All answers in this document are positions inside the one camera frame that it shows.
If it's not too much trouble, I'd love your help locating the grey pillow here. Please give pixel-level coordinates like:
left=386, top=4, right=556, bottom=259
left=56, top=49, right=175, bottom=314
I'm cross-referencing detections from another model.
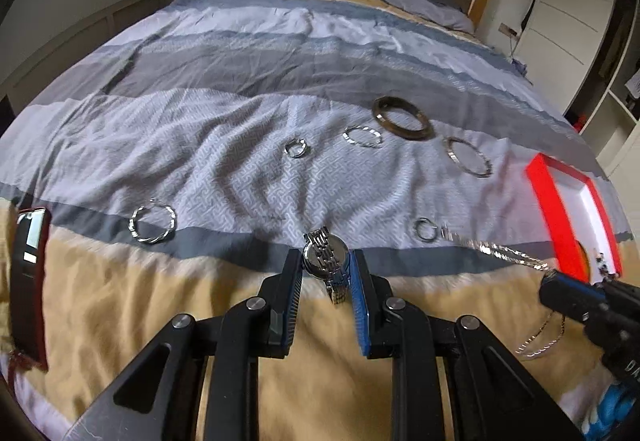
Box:
left=356, top=0, right=475, bottom=34

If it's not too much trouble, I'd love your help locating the brown bangle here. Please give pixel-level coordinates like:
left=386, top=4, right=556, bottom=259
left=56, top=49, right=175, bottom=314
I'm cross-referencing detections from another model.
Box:
left=371, top=96, right=435, bottom=140

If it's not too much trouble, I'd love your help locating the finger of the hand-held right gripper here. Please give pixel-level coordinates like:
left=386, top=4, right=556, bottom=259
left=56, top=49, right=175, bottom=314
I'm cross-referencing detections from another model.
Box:
left=539, top=270, right=607, bottom=324

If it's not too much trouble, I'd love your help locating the person's right hand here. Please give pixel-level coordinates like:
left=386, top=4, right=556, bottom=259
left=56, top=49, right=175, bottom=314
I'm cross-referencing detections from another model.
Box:
left=581, top=378, right=640, bottom=441

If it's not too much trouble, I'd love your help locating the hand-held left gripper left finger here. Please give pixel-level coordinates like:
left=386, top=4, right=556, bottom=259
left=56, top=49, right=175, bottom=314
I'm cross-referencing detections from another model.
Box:
left=62, top=248, right=303, bottom=441

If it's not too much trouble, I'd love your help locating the silver ring with setting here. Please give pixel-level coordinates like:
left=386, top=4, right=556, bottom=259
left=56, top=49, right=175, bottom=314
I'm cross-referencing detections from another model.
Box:
left=284, top=137, right=311, bottom=160

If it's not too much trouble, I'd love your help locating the white wardrobe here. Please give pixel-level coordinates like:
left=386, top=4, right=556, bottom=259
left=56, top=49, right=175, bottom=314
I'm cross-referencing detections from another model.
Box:
left=515, top=0, right=621, bottom=86

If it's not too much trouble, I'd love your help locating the striped duvet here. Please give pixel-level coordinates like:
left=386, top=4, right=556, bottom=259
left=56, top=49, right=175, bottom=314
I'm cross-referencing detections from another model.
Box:
left=0, top=0, right=633, bottom=441

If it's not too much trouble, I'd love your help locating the large twisted silver hoop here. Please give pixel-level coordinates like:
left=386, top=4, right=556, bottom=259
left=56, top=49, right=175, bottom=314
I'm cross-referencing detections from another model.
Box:
left=129, top=201, right=178, bottom=246

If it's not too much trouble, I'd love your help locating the red jewelry box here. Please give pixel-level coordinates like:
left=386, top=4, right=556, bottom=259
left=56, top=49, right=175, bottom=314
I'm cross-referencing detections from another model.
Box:
left=525, top=153, right=623, bottom=284

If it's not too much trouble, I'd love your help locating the silver chain necklace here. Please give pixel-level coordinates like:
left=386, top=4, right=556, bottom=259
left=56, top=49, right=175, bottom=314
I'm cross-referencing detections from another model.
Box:
left=439, top=221, right=552, bottom=273

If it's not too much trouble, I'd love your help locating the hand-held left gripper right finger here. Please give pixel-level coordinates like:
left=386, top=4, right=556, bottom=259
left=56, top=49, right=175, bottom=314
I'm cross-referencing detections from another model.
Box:
left=349, top=248, right=586, bottom=441

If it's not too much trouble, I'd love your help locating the silver metal wristwatch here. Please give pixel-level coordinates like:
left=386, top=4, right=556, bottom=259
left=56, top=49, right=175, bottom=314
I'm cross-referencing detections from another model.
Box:
left=301, top=227, right=352, bottom=307

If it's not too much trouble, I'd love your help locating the flat silver bangle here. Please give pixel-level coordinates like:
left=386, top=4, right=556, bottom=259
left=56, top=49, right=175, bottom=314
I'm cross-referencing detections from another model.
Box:
left=444, top=136, right=493, bottom=179

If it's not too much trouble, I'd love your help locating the white shelf unit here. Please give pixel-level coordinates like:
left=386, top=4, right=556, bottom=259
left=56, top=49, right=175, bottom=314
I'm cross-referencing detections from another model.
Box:
left=590, top=46, right=640, bottom=182

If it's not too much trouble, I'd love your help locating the plain silver ring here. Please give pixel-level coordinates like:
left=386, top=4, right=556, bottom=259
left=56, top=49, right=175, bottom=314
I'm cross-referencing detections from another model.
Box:
left=415, top=217, right=441, bottom=242

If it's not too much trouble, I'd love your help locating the twisted silver bangle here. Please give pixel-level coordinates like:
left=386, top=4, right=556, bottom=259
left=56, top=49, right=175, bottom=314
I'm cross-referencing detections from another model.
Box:
left=342, top=125, right=385, bottom=150

